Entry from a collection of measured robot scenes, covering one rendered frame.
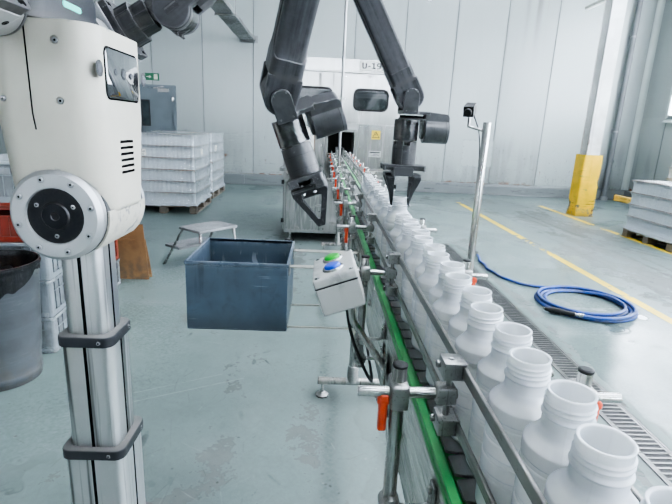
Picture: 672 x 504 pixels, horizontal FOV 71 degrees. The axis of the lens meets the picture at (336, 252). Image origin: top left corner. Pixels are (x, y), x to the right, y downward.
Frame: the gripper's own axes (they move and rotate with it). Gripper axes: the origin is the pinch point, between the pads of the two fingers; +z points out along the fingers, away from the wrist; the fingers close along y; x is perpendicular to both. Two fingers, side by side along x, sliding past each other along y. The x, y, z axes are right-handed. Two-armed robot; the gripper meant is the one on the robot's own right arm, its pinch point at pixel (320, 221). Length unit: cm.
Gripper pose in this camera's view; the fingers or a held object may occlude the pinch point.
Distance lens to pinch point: 89.4
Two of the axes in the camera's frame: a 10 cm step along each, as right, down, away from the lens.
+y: -0.2, -2.6, 9.7
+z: 3.0, 9.2, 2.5
